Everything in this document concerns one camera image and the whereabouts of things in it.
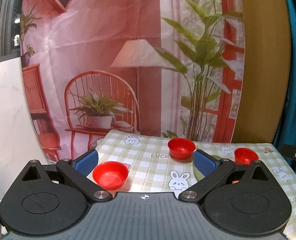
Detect red bowl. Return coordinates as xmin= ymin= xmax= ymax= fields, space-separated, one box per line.
xmin=234 ymin=147 xmax=258 ymax=165
xmin=168 ymin=138 xmax=196 ymax=160
xmin=92 ymin=161 xmax=128 ymax=191

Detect red bowl right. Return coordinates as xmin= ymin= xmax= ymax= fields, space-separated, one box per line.
xmin=234 ymin=147 xmax=258 ymax=165

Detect white marble board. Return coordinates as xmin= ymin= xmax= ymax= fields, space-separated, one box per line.
xmin=0 ymin=58 xmax=48 ymax=200

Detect green checked bunny tablecloth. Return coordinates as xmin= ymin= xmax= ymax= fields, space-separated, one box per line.
xmin=95 ymin=130 xmax=296 ymax=239

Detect printed room scene backdrop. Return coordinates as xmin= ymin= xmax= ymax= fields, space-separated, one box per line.
xmin=19 ymin=0 xmax=245 ymax=161

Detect red bowl left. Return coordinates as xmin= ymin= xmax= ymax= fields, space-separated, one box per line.
xmin=92 ymin=161 xmax=128 ymax=191

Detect red bowl back centre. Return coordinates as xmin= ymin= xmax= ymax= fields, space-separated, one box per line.
xmin=168 ymin=138 xmax=196 ymax=160

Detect wooden panel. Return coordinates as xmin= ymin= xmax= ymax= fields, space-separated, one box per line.
xmin=232 ymin=0 xmax=291 ymax=143

